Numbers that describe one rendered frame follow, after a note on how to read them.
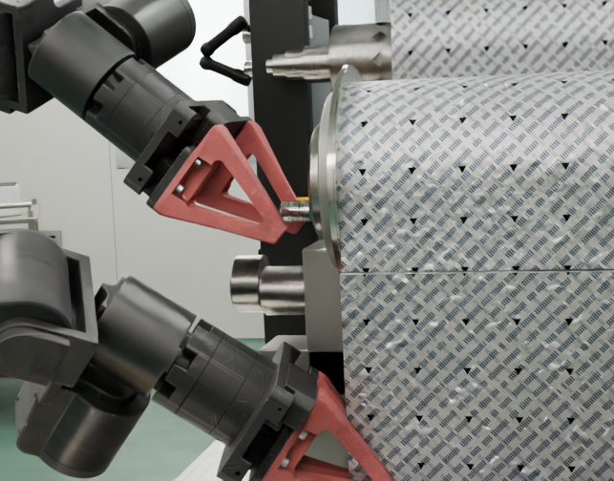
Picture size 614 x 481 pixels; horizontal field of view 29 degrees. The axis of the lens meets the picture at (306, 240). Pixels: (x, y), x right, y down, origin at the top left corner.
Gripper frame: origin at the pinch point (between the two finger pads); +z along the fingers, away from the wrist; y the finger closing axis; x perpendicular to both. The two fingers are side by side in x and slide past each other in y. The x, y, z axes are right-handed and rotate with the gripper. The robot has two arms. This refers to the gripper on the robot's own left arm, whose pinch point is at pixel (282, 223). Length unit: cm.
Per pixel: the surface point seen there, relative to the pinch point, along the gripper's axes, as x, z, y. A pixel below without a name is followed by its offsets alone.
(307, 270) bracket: -1.6, 3.2, -0.8
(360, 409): -4.4, 11.4, 7.0
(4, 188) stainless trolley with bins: -160, -156, -400
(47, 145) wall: -179, -202, -549
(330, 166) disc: 6.3, 1.2, 7.4
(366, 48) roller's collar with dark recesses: 10.8, -5.8, -21.9
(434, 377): 0.1, 13.7, 7.0
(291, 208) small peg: 1.2, -0.1, 0.0
